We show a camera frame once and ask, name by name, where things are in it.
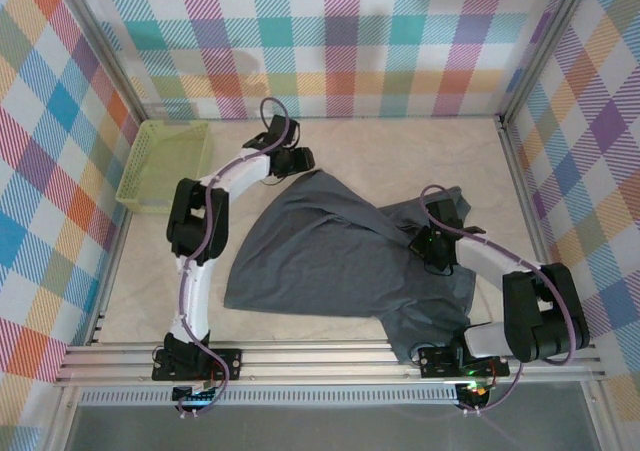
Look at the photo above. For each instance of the aluminium front rail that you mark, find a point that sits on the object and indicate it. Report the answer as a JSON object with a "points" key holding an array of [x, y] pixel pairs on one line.
{"points": [[300, 361]]}

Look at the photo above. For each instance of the small circuit board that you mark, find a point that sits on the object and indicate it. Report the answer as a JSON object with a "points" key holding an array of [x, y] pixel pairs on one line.
{"points": [[192, 395], [475, 390]]}

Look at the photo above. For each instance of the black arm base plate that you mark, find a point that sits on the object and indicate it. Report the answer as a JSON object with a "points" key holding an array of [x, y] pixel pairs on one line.
{"points": [[435, 361], [232, 356]]}

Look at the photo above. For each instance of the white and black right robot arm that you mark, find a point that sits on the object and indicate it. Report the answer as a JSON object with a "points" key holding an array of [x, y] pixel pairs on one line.
{"points": [[485, 256]]}

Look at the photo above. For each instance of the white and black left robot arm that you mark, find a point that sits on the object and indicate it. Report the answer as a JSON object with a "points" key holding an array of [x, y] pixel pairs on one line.
{"points": [[240, 173]]}

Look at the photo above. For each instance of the aluminium frame post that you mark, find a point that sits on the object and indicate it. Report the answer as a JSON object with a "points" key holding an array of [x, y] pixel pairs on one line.
{"points": [[545, 46], [107, 51]]}

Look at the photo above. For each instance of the light green perforated basket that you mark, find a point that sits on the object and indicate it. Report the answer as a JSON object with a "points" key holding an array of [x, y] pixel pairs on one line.
{"points": [[155, 166]]}

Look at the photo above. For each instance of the grey t-shirt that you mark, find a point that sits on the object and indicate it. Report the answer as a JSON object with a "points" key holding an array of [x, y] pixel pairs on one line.
{"points": [[325, 261]]}

